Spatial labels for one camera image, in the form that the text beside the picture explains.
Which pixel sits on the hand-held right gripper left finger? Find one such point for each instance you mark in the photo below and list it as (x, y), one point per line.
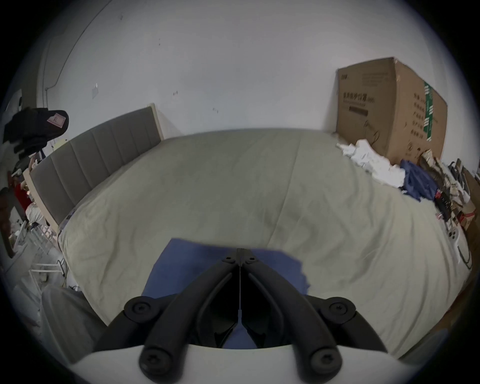
(187, 303)

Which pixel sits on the dark blue crumpled garment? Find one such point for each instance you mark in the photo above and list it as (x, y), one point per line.
(418, 180)

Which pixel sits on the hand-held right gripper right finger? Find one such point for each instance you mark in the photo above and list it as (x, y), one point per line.
(292, 303)

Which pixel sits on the dark blue shirt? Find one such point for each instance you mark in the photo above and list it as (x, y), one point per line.
(187, 262)

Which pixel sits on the large brown cardboard carton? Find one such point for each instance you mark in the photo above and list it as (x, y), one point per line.
(386, 108)

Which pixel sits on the grey padded headboard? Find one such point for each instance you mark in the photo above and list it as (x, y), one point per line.
(93, 153)

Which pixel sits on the white crumpled cloth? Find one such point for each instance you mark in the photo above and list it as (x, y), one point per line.
(375, 163)

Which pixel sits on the bed with pale green sheet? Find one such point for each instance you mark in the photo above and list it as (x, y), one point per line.
(240, 180)

